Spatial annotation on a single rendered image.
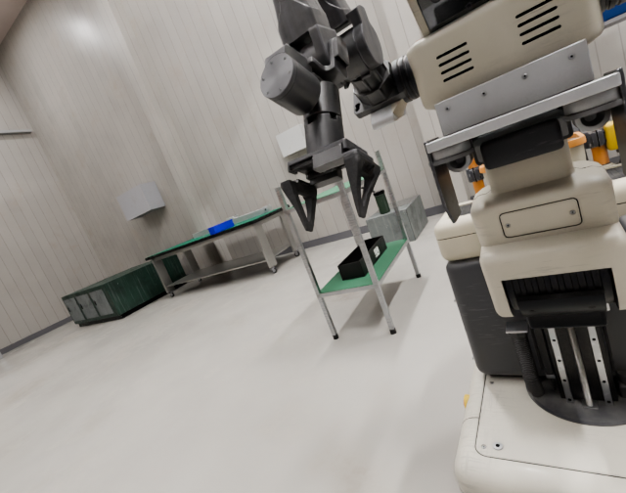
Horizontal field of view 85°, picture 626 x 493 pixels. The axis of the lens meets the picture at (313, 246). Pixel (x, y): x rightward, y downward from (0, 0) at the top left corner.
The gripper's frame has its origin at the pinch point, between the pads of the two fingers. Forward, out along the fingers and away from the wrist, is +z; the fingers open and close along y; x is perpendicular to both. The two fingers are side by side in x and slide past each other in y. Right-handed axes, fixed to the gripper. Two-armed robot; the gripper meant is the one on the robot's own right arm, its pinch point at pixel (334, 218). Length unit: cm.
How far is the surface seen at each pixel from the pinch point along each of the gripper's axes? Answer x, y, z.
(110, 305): 234, -639, -27
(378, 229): 334, -149, -75
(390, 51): 352, -106, -308
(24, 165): 182, -1000, -403
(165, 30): 243, -454, -486
